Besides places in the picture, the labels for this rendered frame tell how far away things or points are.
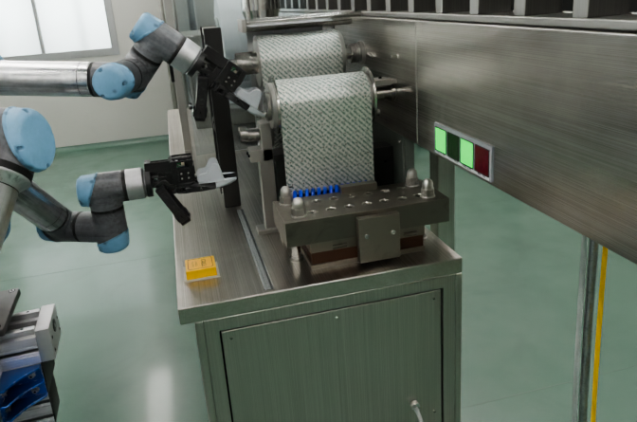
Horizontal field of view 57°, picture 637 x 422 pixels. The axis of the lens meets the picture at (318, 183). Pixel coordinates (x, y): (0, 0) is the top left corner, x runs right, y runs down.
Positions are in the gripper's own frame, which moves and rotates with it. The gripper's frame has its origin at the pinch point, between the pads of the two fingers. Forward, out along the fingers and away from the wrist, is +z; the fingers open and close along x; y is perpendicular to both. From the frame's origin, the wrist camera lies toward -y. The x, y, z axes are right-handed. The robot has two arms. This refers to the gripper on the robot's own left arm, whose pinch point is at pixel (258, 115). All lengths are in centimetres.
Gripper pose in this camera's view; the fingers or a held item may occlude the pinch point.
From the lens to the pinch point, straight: 148.9
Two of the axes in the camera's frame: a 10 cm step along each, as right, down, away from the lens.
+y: 5.7, -8.2, -1.0
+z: 7.8, 5.0, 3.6
